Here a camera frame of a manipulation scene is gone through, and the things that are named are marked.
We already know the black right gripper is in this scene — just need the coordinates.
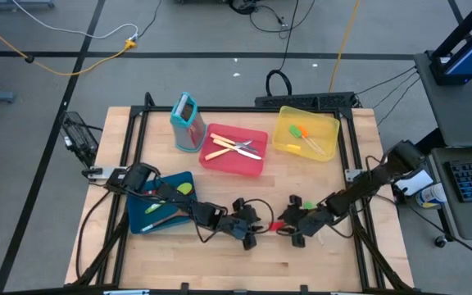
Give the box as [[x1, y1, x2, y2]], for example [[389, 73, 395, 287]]
[[277, 195, 334, 248]]

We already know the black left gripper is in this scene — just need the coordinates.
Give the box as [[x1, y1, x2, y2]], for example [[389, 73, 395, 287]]
[[219, 197, 266, 251]]

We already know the red plastic bin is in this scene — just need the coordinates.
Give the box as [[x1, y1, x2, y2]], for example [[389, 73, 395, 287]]
[[198, 122, 270, 179]]

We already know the green plastic spoon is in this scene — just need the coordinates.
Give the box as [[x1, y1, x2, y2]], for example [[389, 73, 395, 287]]
[[144, 182, 194, 216]]

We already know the cream-handled table knife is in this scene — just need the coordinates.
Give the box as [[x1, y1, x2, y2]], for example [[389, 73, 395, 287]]
[[203, 139, 254, 161], [212, 138, 263, 161], [209, 132, 258, 153]]

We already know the orange spatula clear handle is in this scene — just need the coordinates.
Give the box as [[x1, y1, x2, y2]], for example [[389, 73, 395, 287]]
[[298, 125, 328, 157]]

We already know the brown wooden spoon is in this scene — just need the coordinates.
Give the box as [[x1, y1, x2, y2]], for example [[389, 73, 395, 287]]
[[139, 211, 191, 234]]

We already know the yellow plastic bin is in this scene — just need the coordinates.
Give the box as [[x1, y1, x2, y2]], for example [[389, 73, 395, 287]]
[[271, 105, 341, 162]]

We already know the blue plastic bin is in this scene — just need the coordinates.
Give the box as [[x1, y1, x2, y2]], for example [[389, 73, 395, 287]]
[[125, 170, 199, 235]]

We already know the teal metal box grater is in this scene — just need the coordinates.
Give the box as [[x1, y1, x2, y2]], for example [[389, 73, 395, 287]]
[[169, 91, 206, 153]]

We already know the long black power box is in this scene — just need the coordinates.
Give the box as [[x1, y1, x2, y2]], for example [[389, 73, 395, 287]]
[[254, 91, 358, 110]]

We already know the white paper sheet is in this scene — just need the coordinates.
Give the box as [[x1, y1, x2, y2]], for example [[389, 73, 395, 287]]
[[391, 170, 434, 197]]

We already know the white labelled can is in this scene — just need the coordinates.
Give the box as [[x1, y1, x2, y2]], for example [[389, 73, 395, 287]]
[[415, 183, 448, 209]]

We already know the black mesh power supply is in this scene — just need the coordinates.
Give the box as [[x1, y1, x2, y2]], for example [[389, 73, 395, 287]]
[[58, 111, 100, 161]]

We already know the grey computer cart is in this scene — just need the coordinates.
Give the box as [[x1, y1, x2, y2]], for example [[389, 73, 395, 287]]
[[414, 51, 472, 243]]

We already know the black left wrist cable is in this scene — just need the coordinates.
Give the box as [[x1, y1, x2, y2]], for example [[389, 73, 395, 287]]
[[194, 197, 276, 243]]

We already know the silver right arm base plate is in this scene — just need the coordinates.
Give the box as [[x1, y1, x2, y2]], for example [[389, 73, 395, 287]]
[[344, 168, 362, 184]]

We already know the black aluminium table frame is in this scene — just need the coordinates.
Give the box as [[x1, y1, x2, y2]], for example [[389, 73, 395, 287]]
[[71, 92, 415, 294]]

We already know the black looped cable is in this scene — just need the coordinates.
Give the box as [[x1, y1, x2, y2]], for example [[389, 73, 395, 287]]
[[265, 0, 301, 98]]

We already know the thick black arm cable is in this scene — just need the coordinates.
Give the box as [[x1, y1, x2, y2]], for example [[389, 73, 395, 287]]
[[74, 190, 114, 280]]

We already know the long yellow hanging cable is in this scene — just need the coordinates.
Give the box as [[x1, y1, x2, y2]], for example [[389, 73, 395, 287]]
[[328, 0, 362, 93]]

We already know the black cable tangle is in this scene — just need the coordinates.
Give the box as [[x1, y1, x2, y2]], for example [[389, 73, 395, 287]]
[[227, 0, 317, 40]]

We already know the yellow extension cable with plug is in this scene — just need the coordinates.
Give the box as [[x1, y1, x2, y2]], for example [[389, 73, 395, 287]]
[[0, 11, 137, 78]]

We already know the white floor cable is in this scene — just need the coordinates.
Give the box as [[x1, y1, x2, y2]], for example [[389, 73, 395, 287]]
[[12, 0, 139, 41]]

